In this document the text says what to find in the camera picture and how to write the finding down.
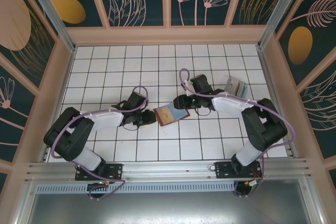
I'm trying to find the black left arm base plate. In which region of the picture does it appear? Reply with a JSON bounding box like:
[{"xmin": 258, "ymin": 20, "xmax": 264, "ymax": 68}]
[{"xmin": 75, "ymin": 163, "xmax": 124, "ymax": 182}]

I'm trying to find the tan credit card gold print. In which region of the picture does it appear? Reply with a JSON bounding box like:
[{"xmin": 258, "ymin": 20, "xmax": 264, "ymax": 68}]
[{"xmin": 157, "ymin": 106, "xmax": 176, "ymax": 125}]

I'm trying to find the blue credit card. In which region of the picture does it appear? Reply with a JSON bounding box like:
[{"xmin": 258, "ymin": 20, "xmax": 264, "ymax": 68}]
[{"xmin": 170, "ymin": 103, "xmax": 189, "ymax": 122}]

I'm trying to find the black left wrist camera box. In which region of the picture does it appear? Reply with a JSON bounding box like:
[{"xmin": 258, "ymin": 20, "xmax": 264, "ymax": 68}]
[{"xmin": 127, "ymin": 91, "xmax": 149, "ymax": 110}]

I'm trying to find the grey metal sheet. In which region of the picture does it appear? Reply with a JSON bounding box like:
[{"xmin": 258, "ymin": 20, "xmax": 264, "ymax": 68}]
[{"xmin": 15, "ymin": 178, "xmax": 324, "ymax": 224}]

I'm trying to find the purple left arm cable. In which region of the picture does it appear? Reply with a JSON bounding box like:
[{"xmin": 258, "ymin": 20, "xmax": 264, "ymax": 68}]
[{"xmin": 51, "ymin": 85, "xmax": 150, "ymax": 200}]

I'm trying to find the small blue-white booklet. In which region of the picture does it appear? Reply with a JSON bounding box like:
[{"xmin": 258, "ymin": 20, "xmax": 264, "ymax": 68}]
[{"xmin": 225, "ymin": 76, "xmax": 249, "ymax": 98}]

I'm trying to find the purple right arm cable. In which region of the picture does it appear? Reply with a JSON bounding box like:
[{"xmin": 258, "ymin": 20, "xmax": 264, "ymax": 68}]
[{"xmin": 179, "ymin": 68, "xmax": 295, "ymax": 199}]

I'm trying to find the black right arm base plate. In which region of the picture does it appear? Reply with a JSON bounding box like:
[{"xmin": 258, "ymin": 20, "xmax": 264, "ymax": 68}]
[{"xmin": 214, "ymin": 160, "xmax": 263, "ymax": 179}]

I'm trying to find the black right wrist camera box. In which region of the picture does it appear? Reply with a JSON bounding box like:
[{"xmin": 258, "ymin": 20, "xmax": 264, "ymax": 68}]
[{"xmin": 190, "ymin": 74, "xmax": 213, "ymax": 96}]

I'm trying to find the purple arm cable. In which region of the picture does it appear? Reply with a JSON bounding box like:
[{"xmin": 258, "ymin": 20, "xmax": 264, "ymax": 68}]
[
  {"xmin": 179, "ymin": 68, "xmax": 295, "ymax": 199},
  {"xmin": 51, "ymin": 85, "xmax": 150, "ymax": 200}
]

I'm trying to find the grey slotted cable duct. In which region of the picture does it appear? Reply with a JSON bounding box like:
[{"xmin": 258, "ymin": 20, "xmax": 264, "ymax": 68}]
[{"xmin": 35, "ymin": 182, "xmax": 237, "ymax": 194}]

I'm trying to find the aluminium corner post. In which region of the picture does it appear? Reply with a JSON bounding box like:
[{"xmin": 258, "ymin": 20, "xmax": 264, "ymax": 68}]
[
  {"xmin": 256, "ymin": 0, "xmax": 314, "ymax": 49},
  {"xmin": 20, "ymin": 0, "xmax": 77, "ymax": 52}
]

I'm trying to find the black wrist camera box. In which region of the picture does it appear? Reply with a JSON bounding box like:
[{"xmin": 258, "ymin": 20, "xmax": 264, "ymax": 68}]
[
  {"xmin": 127, "ymin": 91, "xmax": 149, "ymax": 110},
  {"xmin": 190, "ymin": 74, "xmax": 213, "ymax": 96}
]

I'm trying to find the aluminium side rail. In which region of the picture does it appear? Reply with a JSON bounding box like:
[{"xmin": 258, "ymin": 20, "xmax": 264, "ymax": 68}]
[
  {"xmin": 39, "ymin": 47, "xmax": 77, "ymax": 162},
  {"xmin": 256, "ymin": 47, "xmax": 298, "ymax": 157}
]

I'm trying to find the aluminium front rail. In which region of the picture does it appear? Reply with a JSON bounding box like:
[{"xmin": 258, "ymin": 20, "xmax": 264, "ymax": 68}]
[{"xmin": 25, "ymin": 157, "xmax": 313, "ymax": 183}]

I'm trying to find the brown and blue book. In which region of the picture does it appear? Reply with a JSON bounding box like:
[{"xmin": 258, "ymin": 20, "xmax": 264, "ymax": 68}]
[{"xmin": 153, "ymin": 103, "xmax": 190, "ymax": 127}]

